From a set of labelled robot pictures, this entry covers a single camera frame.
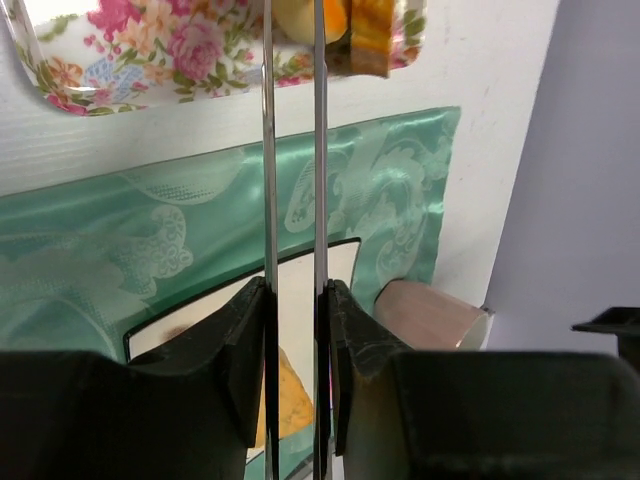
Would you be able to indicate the floral serving tray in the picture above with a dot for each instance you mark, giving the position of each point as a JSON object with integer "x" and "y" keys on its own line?
{"x": 95, "y": 58}

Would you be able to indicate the orange glazed donut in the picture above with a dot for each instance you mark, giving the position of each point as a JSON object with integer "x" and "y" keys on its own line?
{"x": 296, "y": 19}

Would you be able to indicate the yellow toast bread slice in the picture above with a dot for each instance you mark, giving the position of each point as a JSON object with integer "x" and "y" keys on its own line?
{"x": 295, "y": 405}

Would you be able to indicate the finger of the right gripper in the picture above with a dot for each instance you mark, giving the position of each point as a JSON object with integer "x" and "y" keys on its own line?
{"x": 624, "y": 324}

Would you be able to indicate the pink and white mug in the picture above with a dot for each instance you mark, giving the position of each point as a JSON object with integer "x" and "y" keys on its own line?
{"x": 427, "y": 319}

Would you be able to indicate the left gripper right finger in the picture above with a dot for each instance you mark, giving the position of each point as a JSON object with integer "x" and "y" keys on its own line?
{"x": 401, "y": 413}

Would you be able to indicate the brown bread slice front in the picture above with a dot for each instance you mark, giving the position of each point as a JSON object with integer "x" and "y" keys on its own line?
{"x": 371, "y": 31}

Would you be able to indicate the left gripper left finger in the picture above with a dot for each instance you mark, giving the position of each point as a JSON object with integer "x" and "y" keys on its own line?
{"x": 187, "y": 409}

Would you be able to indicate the white square plate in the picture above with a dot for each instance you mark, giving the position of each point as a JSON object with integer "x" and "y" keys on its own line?
{"x": 295, "y": 307}

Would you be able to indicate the green satin placemat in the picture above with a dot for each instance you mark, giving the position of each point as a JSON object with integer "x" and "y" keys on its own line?
{"x": 85, "y": 262}

